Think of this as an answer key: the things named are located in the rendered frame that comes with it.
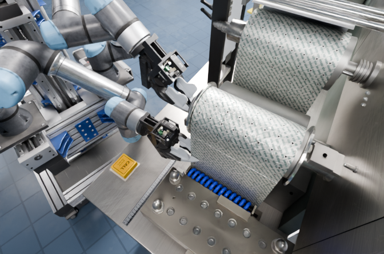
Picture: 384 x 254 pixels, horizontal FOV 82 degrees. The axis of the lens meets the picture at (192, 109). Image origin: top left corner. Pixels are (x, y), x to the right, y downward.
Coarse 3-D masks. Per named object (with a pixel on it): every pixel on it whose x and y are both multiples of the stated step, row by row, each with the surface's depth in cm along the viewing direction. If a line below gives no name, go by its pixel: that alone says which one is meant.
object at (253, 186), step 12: (192, 144) 61; (204, 144) 57; (204, 156) 62; (216, 156) 58; (228, 156) 54; (204, 168) 68; (216, 168) 63; (228, 168) 58; (240, 168) 55; (216, 180) 68; (228, 180) 63; (240, 180) 59; (252, 180) 55; (264, 180) 52; (240, 192) 64; (252, 192) 60; (264, 192) 56
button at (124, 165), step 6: (126, 156) 85; (114, 162) 83; (120, 162) 83; (126, 162) 83; (132, 162) 83; (114, 168) 82; (120, 168) 82; (126, 168) 82; (132, 168) 83; (120, 174) 81; (126, 174) 81
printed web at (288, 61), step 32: (256, 32) 56; (288, 32) 54; (320, 32) 52; (256, 64) 61; (288, 64) 55; (320, 64) 51; (224, 96) 52; (288, 96) 62; (192, 128) 55; (224, 128) 49; (256, 128) 47; (288, 128) 46; (256, 160) 48; (288, 160) 44
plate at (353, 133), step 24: (360, 48) 84; (360, 96) 54; (336, 120) 65; (360, 120) 46; (336, 144) 54; (360, 144) 40; (360, 168) 36; (312, 192) 54; (336, 192) 40; (360, 192) 32; (312, 216) 46; (336, 216) 36; (360, 216) 29; (312, 240) 40; (336, 240) 32; (360, 240) 27
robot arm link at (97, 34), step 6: (84, 18) 57; (90, 18) 57; (96, 18) 57; (90, 24) 57; (96, 24) 57; (90, 30) 57; (96, 30) 58; (102, 30) 58; (90, 36) 58; (96, 36) 59; (102, 36) 59; (108, 36) 60; (96, 42) 61
